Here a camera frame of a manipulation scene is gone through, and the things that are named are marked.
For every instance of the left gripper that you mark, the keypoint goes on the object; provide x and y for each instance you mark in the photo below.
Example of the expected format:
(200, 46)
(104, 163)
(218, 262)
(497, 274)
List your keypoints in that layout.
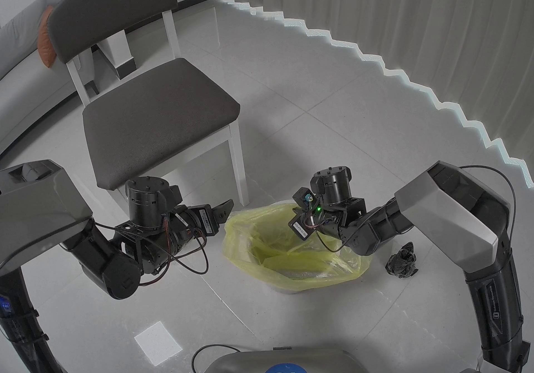
(183, 225)

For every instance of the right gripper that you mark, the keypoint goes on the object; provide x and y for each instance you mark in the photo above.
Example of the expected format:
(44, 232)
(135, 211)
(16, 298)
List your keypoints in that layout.
(321, 227)

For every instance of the yellow plastic bag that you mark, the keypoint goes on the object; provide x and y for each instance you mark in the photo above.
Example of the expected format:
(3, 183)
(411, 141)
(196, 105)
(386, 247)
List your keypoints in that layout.
(242, 246)

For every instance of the black plastic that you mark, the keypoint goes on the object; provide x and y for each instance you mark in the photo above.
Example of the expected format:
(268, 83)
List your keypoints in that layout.
(401, 263)

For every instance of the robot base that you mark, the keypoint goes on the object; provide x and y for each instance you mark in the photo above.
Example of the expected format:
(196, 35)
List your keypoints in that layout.
(250, 363)

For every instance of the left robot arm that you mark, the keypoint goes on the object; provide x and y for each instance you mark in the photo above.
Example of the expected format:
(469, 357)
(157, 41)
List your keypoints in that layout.
(41, 204)

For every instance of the white trash bin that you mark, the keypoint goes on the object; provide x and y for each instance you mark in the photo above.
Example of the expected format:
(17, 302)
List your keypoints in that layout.
(290, 291)

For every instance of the grey sofa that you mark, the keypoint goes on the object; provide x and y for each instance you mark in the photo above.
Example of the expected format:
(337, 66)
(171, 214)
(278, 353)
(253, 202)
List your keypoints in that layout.
(25, 83)

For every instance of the grey padded white chair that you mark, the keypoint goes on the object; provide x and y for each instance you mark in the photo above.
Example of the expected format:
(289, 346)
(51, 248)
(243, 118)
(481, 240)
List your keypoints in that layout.
(112, 0)

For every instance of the orange cushion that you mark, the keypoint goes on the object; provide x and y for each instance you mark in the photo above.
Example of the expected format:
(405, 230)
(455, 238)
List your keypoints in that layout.
(46, 46)

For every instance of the grey cushion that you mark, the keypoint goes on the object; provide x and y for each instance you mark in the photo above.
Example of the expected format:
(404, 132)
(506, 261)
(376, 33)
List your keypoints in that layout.
(21, 29)

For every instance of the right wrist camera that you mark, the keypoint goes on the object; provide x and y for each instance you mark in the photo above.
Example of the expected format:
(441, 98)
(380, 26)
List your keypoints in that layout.
(302, 198)

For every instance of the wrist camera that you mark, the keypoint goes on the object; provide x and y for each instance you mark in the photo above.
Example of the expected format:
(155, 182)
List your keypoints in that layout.
(174, 196)
(302, 198)

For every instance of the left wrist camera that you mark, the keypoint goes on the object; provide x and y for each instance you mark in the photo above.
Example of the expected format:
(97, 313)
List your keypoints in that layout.
(174, 196)

